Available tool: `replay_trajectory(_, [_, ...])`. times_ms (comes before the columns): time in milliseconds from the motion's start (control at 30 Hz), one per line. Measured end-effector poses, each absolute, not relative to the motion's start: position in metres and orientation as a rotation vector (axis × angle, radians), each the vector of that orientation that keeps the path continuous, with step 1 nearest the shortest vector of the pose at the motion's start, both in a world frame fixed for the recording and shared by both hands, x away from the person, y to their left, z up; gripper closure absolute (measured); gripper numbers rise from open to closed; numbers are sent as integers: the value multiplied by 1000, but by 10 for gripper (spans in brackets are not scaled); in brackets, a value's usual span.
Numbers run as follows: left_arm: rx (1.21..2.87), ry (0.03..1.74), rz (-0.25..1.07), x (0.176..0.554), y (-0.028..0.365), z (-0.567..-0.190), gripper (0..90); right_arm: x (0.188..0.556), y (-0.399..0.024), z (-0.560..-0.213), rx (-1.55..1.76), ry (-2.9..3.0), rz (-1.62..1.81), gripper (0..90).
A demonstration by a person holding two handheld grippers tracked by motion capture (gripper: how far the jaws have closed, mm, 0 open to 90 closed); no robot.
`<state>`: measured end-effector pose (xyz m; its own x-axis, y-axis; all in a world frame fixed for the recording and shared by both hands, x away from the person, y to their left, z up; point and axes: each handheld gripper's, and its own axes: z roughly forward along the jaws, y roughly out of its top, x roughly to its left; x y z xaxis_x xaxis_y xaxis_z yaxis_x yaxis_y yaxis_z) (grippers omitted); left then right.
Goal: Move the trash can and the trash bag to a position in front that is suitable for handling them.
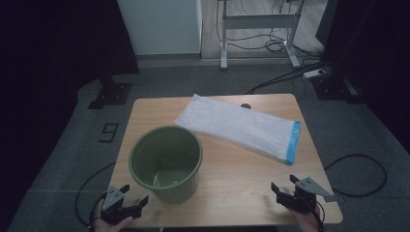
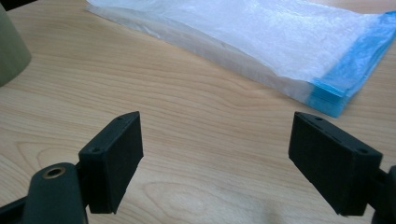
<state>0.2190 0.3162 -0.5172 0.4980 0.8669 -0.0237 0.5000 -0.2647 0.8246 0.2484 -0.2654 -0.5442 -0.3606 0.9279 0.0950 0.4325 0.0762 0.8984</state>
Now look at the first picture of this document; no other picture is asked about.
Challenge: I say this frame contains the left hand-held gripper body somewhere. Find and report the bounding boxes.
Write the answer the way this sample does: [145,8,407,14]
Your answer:
[101,186,143,226]

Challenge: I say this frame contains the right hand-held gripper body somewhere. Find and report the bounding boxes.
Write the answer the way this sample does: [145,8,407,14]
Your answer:
[277,176,334,215]

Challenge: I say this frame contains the green plastic bin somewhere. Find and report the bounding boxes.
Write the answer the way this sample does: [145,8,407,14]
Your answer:
[128,125,204,205]

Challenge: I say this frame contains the white bag with blue band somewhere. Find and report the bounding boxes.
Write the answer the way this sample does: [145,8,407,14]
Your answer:
[174,93,302,166]

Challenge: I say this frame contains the person's right hand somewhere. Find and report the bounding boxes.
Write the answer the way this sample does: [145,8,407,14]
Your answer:
[288,205,323,232]

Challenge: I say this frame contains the person's left hand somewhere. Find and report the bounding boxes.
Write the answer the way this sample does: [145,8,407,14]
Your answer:
[93,217,134,232]

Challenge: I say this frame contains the grey table foot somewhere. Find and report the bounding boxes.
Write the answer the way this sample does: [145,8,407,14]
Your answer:
[323,193,346,204]

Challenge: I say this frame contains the white power strip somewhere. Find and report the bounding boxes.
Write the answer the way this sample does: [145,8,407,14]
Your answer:
[302,68,327,79]

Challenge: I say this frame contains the dark curtain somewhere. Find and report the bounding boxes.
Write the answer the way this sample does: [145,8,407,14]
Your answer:
[316,0,410,153]
[0,0,140,107]

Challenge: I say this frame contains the white cabinet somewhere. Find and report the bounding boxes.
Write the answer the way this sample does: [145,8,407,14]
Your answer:
[117,0,204,56]

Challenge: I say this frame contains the left hand-held gripper cable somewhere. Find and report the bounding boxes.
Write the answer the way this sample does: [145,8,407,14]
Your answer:
[88,192,109,230]

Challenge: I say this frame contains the hand-held gripper cable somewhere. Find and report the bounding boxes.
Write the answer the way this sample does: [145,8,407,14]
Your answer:
[312,199,327,232]
[88,192,109,230]

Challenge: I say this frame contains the right hand-held gripper cable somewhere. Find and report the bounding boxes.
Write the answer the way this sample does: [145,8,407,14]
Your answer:
[312,199,327,232]

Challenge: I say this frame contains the black floor cable loop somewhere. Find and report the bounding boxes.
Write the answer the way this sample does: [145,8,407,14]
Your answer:
[73,161,117,227]
[323,153,388,198]

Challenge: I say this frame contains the black stand with base plate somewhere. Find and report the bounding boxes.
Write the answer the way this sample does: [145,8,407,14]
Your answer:
[310,74,366,105]
[87,61,134,110]

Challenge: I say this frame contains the long black floor cables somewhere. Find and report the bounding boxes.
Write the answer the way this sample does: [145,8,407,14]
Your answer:
[245,59,331,96]

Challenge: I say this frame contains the black tangled cables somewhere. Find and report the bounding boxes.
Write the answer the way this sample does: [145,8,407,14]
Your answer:
[215,0,325,58]

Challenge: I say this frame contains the white desk frame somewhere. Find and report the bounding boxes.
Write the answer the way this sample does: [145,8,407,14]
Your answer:
[217,0,306,71]

